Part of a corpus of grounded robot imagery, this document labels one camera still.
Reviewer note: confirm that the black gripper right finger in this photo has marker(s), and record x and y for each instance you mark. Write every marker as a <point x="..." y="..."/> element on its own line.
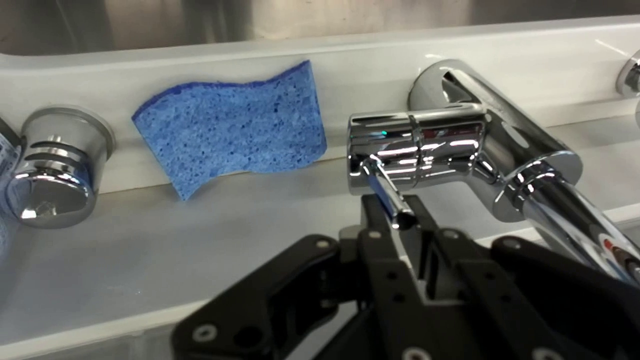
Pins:
<point x="532" y="300"/>

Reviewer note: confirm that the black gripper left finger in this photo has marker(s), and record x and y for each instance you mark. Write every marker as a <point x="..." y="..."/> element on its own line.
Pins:
<point x="281" y="300"/>

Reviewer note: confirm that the chrome faucet body with spout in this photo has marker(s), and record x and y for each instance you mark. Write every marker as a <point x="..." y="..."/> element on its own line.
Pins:
<point x="532" y="173"/>

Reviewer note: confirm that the blue sponge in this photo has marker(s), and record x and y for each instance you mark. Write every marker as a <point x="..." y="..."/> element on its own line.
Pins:
<point x="232" y="132"/>

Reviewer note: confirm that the small chrome fitting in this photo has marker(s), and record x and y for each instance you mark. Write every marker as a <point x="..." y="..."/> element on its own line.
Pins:
<point x="631" y="77"/>

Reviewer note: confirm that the chrome round knob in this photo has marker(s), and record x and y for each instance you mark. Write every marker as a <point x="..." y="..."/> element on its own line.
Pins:
<point x="56" y="167"/>

